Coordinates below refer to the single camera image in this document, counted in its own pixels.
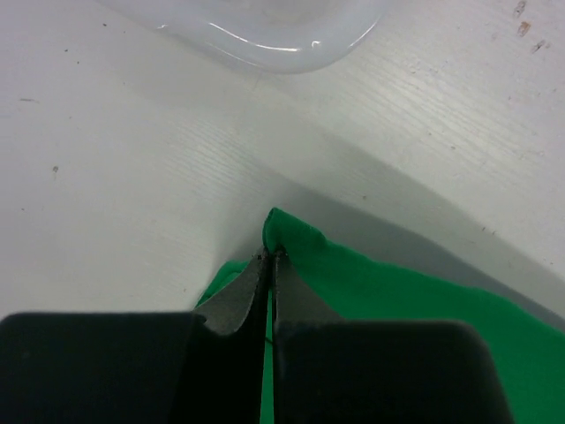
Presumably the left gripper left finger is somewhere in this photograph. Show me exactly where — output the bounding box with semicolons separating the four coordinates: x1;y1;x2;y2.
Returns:
1;252;268;423

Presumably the white plastic basket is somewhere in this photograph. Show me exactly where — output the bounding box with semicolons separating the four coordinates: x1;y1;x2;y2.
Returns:
104;0;390;73

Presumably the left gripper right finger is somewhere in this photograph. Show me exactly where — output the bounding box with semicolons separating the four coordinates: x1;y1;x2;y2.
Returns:
272;253;514;423

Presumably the green t shirt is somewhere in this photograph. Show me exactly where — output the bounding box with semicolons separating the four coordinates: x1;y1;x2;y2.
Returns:
193;207;565;424

